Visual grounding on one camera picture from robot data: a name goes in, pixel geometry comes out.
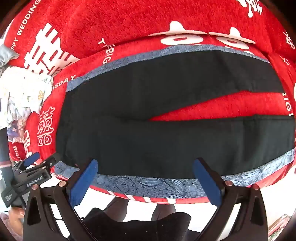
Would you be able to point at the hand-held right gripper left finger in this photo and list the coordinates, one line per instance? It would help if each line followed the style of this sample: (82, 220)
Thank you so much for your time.
(84, 183)

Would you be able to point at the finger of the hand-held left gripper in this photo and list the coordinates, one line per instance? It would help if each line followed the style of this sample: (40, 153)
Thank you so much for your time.
(50, 162)
(31, 160)

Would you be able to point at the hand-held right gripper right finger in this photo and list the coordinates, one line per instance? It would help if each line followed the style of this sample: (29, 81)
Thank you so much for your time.
(207, 183)

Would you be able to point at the black pants with blue trim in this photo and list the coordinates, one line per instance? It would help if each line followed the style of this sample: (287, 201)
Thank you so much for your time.
(138, 143)

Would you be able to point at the person's left hand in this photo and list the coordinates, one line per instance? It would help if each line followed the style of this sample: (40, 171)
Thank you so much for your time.
(16, 212)

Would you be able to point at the white crumpled cloth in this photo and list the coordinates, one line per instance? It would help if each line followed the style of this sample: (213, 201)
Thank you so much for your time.
(23, 92)

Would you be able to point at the grey cloth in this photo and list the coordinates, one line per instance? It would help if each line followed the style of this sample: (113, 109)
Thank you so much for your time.
(7, 54)

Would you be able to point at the red printed blanket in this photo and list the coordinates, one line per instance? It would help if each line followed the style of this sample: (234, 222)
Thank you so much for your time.
(115, 23)

